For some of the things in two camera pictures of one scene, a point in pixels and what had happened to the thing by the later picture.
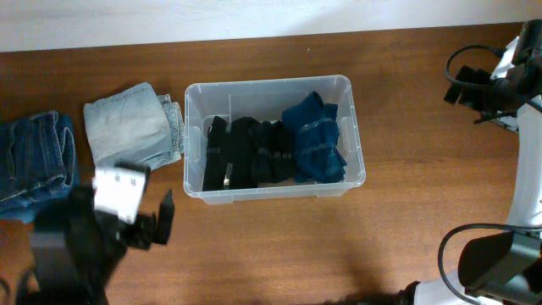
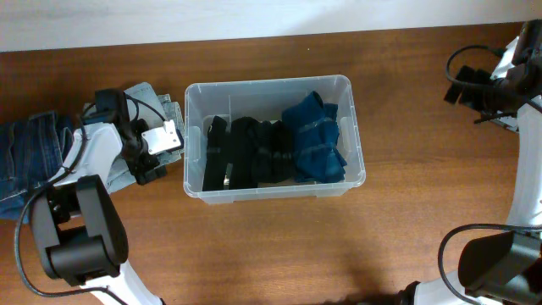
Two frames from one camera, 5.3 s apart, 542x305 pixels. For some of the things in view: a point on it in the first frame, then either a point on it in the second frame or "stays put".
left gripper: x=166 y=218 to x=138 y=164
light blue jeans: x=135 y=126 stays put
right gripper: x=472 y=97 stays put
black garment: x=236 y=144 stays put
